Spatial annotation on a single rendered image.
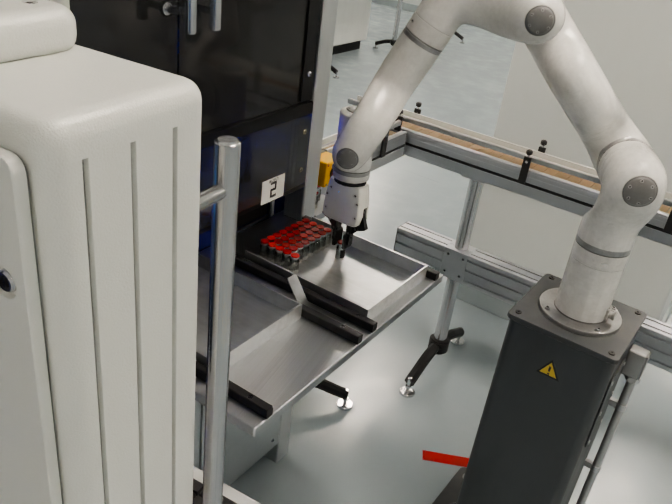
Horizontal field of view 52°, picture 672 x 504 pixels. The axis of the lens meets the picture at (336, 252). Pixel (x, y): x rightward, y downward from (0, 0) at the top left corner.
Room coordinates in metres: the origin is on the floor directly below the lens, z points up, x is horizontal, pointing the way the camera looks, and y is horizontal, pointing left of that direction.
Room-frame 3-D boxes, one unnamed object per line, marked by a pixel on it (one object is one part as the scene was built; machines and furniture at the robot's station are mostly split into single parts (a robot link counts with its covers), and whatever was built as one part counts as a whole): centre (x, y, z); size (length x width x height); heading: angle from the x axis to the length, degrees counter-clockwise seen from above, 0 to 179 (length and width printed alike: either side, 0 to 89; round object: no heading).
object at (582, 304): (1.40, -0.59, 0.95); 0.19 x 0.19 x 0.18
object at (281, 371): (1.28, 0.12, 0.87); 0.70 x 0.48 x 0.02; 149
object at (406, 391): (2.25, -0.45, 0.07); 0.50 x 0.08 x 0.14; 149
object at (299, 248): (1.45, 0.07, 0.90); 0.18 x 0.02 x 0.05; 148
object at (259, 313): (1.17, 0.27, 0.90); 0.34 x 0.26 x 0.04; 59
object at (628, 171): (1.37, -0.58, 1.16); 0.19 x 0.12 x 0.24; 173
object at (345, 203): (1.47, -0.01, 1.05); 0.10 x 0.08 x 0.11; 58
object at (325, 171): (1.74, 0.06, 1.00); 0.08 x 0.07 x 0.07; 59
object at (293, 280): (1.23, 0.03, 0.91); 0.14 x 0.03 x 0.06; 60
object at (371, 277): (1.41, -0.01, 0.90); 0.34 x 0.26 x 0.04; 58
